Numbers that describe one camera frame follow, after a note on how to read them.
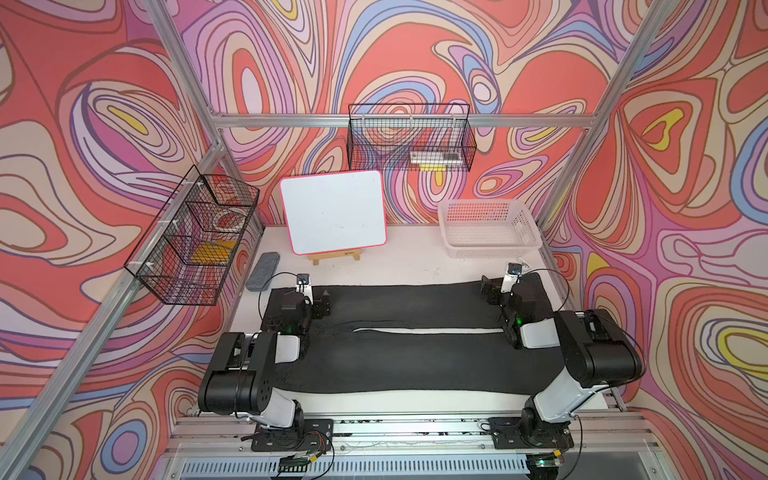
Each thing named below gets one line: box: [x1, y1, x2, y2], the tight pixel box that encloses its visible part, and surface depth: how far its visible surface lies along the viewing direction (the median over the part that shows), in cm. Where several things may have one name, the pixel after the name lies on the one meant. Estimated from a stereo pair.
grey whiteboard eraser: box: [246, 252, 280, 292], surface depth 106 cm
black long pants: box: [262, 283, 565, 394], surface depth 90 cm
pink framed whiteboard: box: [280, 170, 388, 257], surface depth 105 cm
